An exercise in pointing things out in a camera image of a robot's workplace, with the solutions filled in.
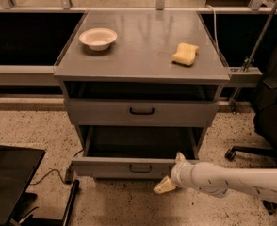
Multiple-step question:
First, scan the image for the black monitor screen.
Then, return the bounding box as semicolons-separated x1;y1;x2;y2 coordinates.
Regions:
0;145;45;226

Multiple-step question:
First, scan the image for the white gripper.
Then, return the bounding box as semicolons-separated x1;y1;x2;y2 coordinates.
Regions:
154;152;193;194

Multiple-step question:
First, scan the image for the grey drawer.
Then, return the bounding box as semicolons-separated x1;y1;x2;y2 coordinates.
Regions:
72;126;205;180
65;99;219;127

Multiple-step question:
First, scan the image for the white cable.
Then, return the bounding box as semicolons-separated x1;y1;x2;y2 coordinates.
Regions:
204;4;220;57

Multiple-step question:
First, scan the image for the metal frame rail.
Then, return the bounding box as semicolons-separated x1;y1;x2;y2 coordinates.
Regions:
0;65;58;86

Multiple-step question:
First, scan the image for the grey top drawer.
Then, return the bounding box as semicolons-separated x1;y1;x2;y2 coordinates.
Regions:
65;99;219;127

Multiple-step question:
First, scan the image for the white bowl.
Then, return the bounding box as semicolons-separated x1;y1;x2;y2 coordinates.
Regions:
79;28;118;51

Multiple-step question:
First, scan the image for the black stand base bar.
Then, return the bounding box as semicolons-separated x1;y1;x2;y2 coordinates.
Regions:
61;180;80;226

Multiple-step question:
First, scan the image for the black power adapter with cable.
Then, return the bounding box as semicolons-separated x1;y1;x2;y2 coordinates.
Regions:
29;148;85;186

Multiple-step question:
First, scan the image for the black office chair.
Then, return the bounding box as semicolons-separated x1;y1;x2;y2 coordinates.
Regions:
225;45;277;213

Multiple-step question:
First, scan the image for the grey drawer cabinet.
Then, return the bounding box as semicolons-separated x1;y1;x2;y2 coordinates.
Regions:
52;8;231;183

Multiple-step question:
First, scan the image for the metal diagonal rod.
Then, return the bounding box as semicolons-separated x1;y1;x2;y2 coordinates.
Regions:
228;0;277;111

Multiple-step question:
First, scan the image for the yellow sponge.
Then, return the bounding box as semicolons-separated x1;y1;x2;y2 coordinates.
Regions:
172;42;199;66

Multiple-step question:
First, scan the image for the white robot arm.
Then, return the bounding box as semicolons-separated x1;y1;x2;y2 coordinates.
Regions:
154;152;277;226

